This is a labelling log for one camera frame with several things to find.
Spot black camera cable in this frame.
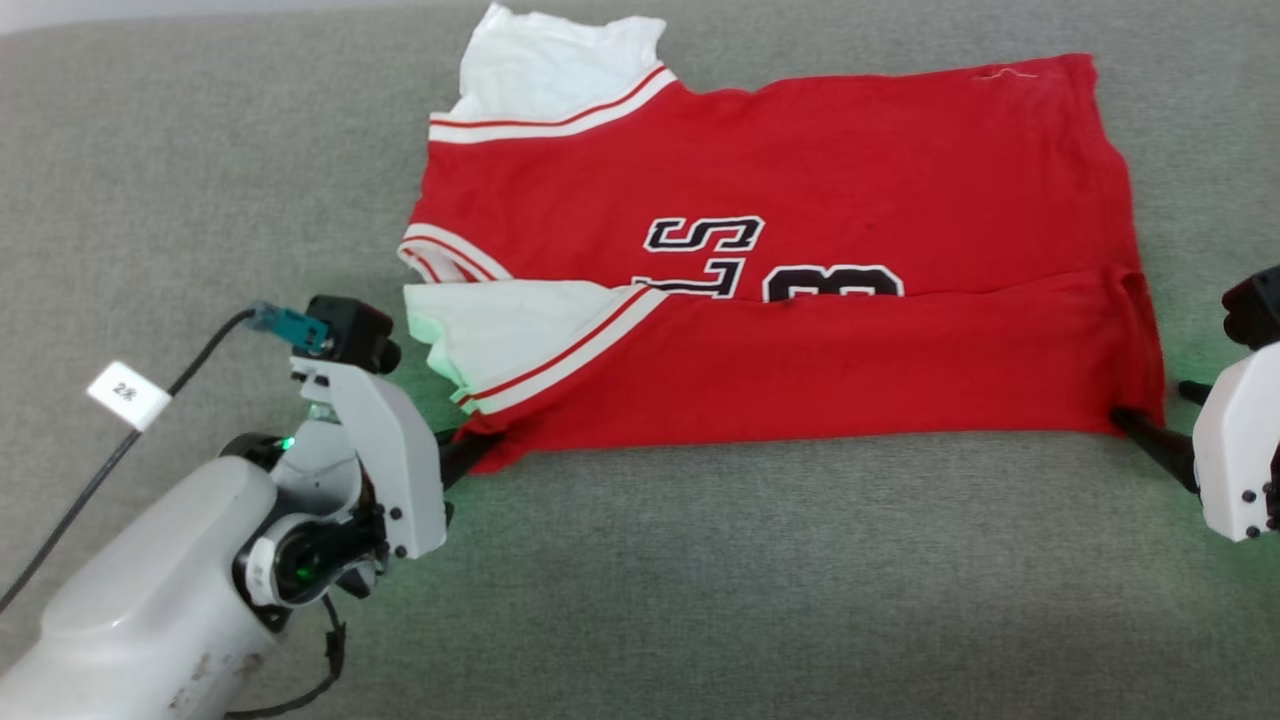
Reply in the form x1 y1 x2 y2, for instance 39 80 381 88
0 308 259 613

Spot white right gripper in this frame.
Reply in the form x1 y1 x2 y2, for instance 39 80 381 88
1110 340 1280 544

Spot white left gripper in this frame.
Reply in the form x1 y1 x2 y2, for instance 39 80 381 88
290 356 507 562

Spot white cable label tag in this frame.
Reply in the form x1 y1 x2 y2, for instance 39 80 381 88
86 360 174 433

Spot red and white jersey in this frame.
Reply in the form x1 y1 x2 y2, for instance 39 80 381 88
398 3 1167 475

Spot teal cable connector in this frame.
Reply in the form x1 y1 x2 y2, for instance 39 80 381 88
247 300 331 357

